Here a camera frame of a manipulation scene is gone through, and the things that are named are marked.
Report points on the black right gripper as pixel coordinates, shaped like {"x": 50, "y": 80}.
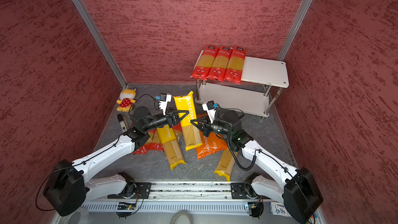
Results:
{"x": 207, "y": 126}

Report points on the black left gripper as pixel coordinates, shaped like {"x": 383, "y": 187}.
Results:
{"x": 171, "y": 119}

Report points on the yellow spaghetti bag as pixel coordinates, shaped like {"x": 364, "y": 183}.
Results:
{"x": 169, "y": 138}
{"x": 225, "y": 165}
{"x": 191, "y": 134}

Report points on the red spaghetti bag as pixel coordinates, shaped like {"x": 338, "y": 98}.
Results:
{"x": 218, "y": 69}
{"x": 205, "y": 62}
{"x": 235, "y": 66}

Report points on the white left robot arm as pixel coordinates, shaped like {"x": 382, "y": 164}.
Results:
{"x": 71, "y": 184}

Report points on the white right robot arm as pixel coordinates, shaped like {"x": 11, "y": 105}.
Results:
{"x": 295, "y": 188}

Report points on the white two-tier metal shelf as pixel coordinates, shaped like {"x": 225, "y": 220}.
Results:
{"x": 271, "y": 74}

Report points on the orange macaroni bag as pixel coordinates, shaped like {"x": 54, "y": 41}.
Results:
{"x": 210, "y": 145}

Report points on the red macaroni bag left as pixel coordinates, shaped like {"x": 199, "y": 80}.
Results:
{"x": 154, "y": 142}

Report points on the yellow plush toy red dress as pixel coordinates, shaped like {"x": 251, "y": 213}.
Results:
{"x": 126, "y": 100}

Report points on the grey marker pen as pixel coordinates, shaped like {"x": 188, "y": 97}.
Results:
{"x": 122, "y": 122}

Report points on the blue white box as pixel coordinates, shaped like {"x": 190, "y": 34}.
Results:
{"x": 278, "y": 209}

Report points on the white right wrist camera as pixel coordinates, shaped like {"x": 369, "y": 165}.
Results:
{"x": 211, "y": 108}

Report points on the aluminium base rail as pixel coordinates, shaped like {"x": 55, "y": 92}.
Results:
{"x": 219, "y": 197}

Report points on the left aluminium corner post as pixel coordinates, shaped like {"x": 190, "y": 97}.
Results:
{"x": 85, "y": 15}

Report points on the aluminium corner post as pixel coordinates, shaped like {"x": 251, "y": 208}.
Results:
{"x": 298, "y": 19}
{"x": 85, "y": 15}

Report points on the right aluminium corner post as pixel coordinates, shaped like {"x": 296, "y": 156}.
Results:
{"x": 298, "y": 19}

